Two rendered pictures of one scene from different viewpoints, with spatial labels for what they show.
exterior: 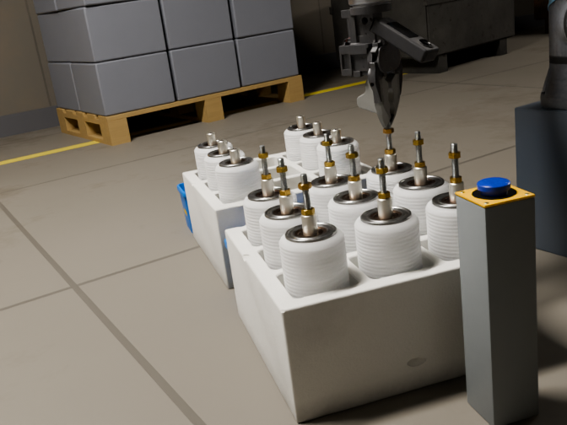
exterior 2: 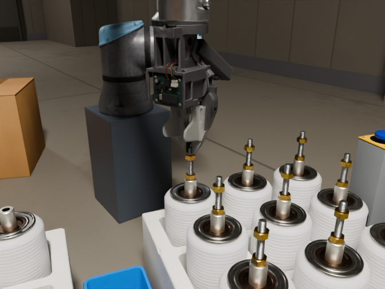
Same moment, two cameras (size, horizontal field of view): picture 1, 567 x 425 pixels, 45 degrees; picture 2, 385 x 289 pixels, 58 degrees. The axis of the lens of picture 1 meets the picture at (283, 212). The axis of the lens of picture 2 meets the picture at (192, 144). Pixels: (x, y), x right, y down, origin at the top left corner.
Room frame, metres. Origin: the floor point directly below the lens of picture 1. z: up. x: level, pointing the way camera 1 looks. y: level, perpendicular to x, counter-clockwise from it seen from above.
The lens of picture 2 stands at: (1.28, 0.35, 0.57)
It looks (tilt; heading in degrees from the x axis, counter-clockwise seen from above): 22 degrees down; 263
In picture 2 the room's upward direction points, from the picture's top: straight up
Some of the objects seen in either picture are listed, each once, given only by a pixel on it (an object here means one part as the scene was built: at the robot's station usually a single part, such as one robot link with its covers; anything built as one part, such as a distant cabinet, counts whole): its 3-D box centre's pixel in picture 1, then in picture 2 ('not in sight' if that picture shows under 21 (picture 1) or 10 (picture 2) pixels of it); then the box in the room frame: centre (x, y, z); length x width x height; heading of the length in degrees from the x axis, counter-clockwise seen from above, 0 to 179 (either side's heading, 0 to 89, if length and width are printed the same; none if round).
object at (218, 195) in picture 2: (328, 153); (218, 199); (1.19, -0.09, 0.30); 0.01 x 0.01 x 0.08
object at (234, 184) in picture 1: (242, 202); not in sight; (1.44, 0.09, 0.16); 0.10 x 0.10 x 0.18
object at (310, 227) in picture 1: (310, 224); not in sight; (0.93, -0.04, 0.26); 0.02 x 0.02 x 0.03
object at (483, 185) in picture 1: (494, 189); (385, 137); (0.81, -0.26, 0.32); 0.04 x 0.04 x 0.02
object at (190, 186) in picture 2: (391, 162); (190, 186); (1.22, -0.21, 0.26); 0.02 x 0.02 x 0.03
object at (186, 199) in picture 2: (391, 169); (190, 192); (1.22, -0.21, 0.25); 0.08 x 0.08 x 0.01
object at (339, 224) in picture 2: (283, 181); (338, 226); (1.04, -0.01, 0.30); 0.01 x 0.01 x 0.08
